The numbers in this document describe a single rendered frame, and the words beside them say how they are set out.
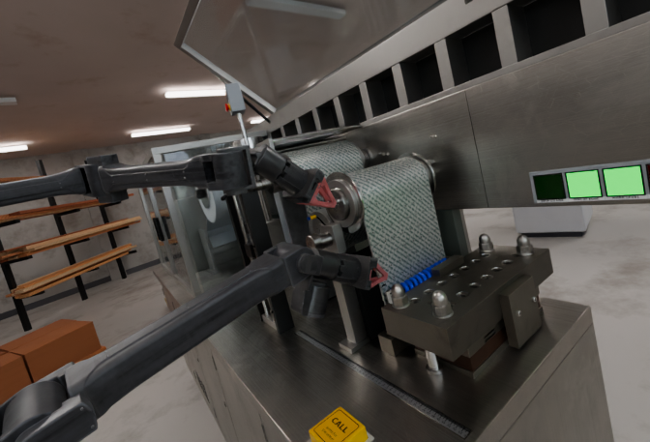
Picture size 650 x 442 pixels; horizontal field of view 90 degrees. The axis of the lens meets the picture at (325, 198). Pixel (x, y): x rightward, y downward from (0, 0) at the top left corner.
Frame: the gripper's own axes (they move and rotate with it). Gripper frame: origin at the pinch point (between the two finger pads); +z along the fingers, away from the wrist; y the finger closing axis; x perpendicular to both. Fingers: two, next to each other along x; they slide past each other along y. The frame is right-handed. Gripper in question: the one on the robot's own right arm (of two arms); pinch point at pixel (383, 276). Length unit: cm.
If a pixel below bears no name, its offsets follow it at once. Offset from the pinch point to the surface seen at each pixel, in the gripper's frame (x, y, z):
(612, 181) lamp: 25.0, 34.5, 20.0
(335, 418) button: -24.8, 8.2, -13.9
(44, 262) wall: -112, -827, -144
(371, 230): 9.3, 0.2, -5.8
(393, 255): 4.9, 0.3, 1.8
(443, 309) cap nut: -3.5, 17.7, -1.5
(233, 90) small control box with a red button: 53, -58, -30
